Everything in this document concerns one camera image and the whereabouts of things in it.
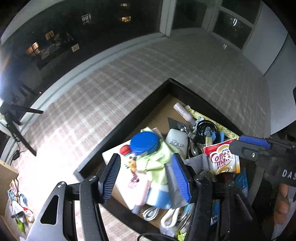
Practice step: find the blue round lidded container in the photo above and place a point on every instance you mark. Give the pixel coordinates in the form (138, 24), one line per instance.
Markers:
(144, 142)

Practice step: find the plaid table cloth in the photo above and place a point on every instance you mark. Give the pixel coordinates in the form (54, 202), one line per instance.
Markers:
(73, 125)

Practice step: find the white aqua bottle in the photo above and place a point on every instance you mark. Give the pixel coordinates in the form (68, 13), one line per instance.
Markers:
(178, 142)

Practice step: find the grey foil packet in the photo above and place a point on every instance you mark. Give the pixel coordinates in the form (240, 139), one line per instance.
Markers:
(201, 189)

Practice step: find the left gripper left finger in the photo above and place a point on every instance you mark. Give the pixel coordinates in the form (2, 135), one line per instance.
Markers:
(108, 178)

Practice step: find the black storage tray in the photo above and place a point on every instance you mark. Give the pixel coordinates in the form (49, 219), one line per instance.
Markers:
(230, 216)

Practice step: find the person's hand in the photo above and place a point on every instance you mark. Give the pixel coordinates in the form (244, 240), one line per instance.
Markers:
(282, 205)

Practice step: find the small pink white bottle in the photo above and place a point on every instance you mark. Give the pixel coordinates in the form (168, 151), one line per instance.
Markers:
(184, 113)

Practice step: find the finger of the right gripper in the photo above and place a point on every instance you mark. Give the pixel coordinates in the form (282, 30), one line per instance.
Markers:
(247, 151)
(261, 142)

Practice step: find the coffee mate sachet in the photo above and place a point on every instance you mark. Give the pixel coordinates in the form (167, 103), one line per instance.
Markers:
(221, 159)

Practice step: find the blue foil sachet pack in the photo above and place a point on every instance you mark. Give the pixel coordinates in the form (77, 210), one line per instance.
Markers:
(242, 183)

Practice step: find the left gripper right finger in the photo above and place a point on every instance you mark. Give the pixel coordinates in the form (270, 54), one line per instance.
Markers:
(182, 176)

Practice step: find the black tripod stand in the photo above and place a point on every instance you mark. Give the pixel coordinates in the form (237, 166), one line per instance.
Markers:
(12, 121)

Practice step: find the green cloth pouch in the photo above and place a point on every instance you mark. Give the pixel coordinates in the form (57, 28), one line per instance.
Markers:
(154, 164)

